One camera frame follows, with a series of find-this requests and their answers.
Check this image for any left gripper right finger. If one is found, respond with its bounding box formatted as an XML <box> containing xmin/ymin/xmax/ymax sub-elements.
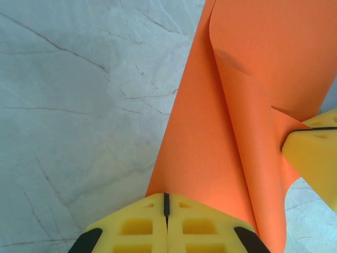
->
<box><xmin>165</xmin><ymin>193</ymin><xmax>270</xmax><ymax>253</ymax></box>

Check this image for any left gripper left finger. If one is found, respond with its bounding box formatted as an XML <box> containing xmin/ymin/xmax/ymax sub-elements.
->
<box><xmin>67</xmin><ymin>192</ymin><xmax>169</xmax><ymax>253</ymax></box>

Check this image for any orange paper sheet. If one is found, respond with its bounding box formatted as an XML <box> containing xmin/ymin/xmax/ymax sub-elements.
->
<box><xmin>145</xmin><ymin>0</ymin><xmax>337</xmax><ymax>253</ymax></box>

